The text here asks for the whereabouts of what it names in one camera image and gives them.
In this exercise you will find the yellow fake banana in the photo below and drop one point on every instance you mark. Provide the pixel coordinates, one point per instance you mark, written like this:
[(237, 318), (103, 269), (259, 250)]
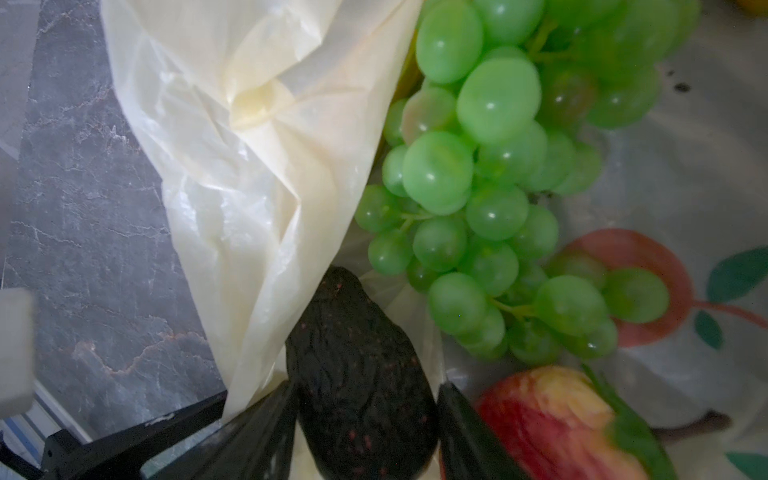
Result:
[(755, 8)]

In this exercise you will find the cream printed plastic bag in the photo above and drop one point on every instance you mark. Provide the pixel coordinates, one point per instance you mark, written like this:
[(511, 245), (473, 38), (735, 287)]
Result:
[(262, 119)]

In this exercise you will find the dark purple fake eggplant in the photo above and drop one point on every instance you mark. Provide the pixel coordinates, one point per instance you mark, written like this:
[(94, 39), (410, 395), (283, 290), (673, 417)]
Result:
[(366, 407)]

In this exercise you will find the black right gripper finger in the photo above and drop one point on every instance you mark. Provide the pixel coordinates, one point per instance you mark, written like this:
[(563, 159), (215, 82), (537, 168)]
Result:
[(469, 449)]

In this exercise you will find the red fake peach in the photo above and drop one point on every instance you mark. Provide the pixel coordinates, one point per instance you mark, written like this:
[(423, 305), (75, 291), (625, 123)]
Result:
[(562, 423)]

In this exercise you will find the green fake grape bunch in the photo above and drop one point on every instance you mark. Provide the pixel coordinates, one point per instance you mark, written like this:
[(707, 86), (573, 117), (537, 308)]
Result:
[(485, 135)]

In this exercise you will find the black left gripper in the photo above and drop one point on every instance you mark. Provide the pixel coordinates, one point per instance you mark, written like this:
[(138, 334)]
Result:
[(257, 444)]

